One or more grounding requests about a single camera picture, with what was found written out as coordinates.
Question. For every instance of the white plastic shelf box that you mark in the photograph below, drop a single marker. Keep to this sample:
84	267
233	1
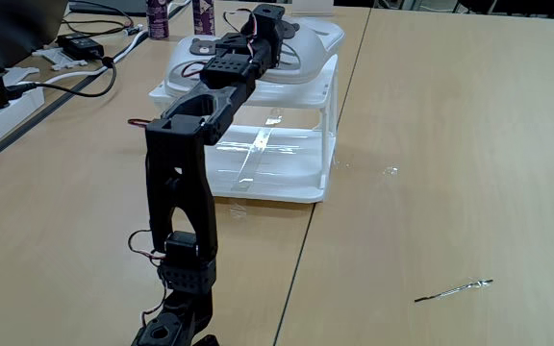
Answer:
267	163

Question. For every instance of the purple drink can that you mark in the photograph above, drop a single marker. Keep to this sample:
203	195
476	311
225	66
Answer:
158	19
204	19

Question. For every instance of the black chair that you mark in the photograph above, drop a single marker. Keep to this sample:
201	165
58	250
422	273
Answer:
508	6

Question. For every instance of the white sign stand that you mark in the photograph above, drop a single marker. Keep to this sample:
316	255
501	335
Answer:
312	7

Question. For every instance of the thin silver tape strip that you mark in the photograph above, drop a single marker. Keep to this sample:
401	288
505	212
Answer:
450	290

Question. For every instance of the black laptop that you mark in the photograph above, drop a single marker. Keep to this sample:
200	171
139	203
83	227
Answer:
22	29

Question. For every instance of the black power adapter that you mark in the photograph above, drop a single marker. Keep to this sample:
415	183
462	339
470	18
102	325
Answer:
80	47

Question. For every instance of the clear tape scrap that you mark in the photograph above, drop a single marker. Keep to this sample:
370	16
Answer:
391	170

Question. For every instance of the black flat device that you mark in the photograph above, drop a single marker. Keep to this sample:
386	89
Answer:
108	7

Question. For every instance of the white printed part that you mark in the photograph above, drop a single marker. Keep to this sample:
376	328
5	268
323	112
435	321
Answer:
19	75
60	58

